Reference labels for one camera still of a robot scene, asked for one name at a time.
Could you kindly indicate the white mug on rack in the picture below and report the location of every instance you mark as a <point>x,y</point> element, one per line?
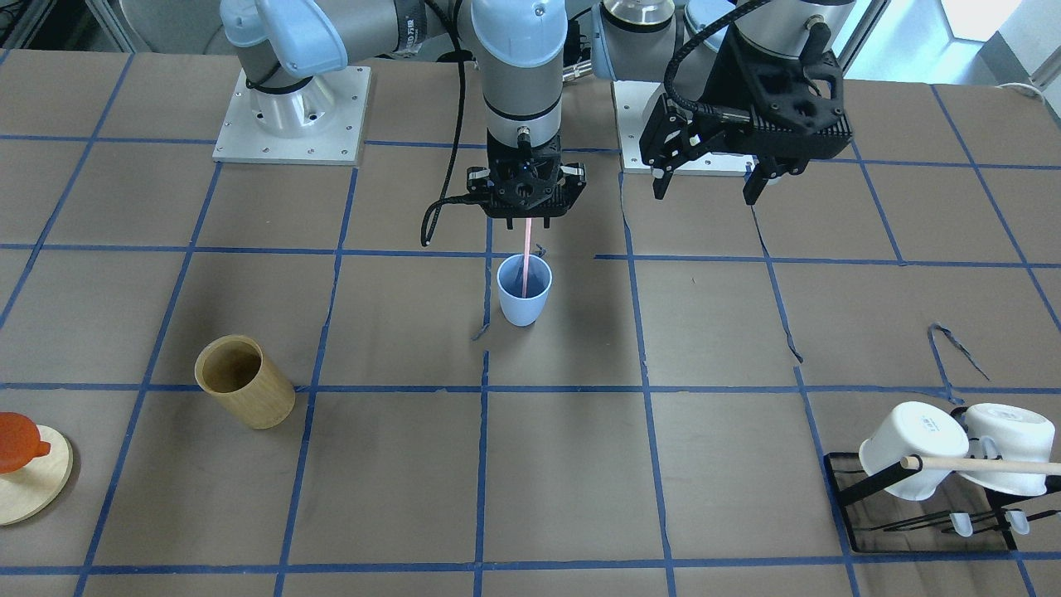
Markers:
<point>1012,433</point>
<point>913,429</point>

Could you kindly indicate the light blue plastic cup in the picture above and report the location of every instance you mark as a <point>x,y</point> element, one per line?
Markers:
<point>519,311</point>

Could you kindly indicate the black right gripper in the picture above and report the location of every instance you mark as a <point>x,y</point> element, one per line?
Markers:
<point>478,179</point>

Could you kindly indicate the orange mug on stand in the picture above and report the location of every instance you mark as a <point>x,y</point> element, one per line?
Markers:
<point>21,442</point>

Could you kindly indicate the pink chopstick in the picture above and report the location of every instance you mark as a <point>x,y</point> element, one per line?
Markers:
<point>525,270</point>

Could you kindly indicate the black wire mug rack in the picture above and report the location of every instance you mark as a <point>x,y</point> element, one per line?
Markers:
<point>960,516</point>

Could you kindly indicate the bamboo chopstick holder cup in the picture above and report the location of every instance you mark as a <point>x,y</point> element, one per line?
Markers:
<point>236,372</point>

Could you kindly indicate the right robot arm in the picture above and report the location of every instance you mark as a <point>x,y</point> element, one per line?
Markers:
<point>517,45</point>

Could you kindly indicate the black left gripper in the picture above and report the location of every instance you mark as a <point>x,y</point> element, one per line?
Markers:
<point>719,89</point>

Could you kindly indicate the wooden rack rod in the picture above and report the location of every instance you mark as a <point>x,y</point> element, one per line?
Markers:
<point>922,463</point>

